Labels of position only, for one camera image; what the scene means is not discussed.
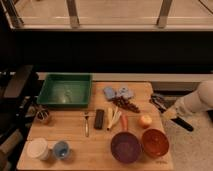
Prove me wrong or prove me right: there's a green plastic tray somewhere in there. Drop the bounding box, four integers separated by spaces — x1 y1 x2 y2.
37 74 92 108

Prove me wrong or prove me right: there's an orange apple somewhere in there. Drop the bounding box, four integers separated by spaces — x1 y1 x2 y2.
139 115 152 129

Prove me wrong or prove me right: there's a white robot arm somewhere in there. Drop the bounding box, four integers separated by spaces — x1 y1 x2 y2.
163 80 213 119

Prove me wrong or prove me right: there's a black dish brush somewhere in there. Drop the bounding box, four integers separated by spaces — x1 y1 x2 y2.
149 93 194 132

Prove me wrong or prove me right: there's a black rectangular block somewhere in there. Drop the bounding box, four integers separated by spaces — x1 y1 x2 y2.
94 109 104 129

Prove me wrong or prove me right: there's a metal fork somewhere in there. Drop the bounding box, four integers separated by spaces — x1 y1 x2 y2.
84 111 89 137

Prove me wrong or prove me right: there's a purple bowl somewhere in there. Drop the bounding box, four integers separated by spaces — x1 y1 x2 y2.
110 132 142 164

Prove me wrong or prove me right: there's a red bowl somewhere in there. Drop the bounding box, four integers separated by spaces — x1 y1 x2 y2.
141 129 169 158

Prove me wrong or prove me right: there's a white cup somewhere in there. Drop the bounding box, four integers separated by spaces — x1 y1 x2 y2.
27 138 50 160

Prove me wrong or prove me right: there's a blue glass cup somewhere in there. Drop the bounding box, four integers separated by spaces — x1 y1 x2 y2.
52 141 70 160

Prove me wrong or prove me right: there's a blue cloth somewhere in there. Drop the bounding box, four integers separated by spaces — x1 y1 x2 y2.
102 86 136 102

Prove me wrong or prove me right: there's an orange carrot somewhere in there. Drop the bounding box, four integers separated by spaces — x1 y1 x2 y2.
120 114 128 131

